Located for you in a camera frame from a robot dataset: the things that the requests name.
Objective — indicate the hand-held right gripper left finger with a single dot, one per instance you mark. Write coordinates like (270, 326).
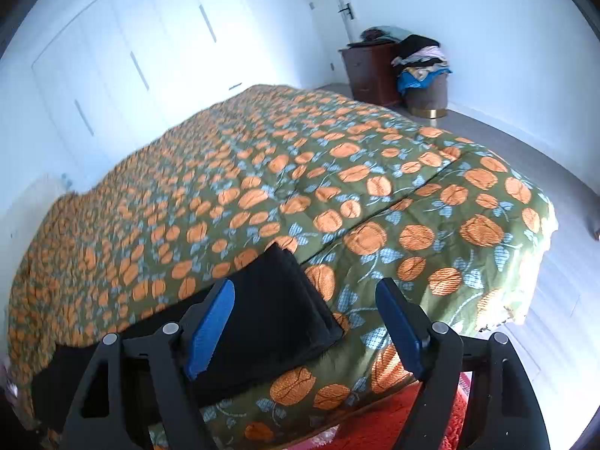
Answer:
(211, 333)

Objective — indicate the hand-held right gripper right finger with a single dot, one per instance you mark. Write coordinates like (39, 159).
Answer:
(403, 333)

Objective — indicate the black pants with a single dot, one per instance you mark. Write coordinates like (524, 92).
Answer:
(281, 300)

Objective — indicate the red fluffy robe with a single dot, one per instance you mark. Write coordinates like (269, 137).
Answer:
(375, 417)

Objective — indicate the green orange floral blanket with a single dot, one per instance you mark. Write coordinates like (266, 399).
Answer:
(234, 173)

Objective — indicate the round stool with gold base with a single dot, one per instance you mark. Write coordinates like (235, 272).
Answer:
(429, 98)

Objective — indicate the dark wooden nightstand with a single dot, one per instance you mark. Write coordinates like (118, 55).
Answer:
(370, 70)

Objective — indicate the pile of mixed clothes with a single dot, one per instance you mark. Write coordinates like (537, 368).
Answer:
(419, 56)

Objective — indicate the white wardrobe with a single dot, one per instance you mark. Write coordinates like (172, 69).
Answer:
(140, 56)

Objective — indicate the folded clothes on nightstand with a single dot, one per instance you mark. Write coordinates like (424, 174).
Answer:
(379, 33)

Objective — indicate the white door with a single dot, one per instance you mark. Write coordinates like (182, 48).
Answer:
(328, 33)

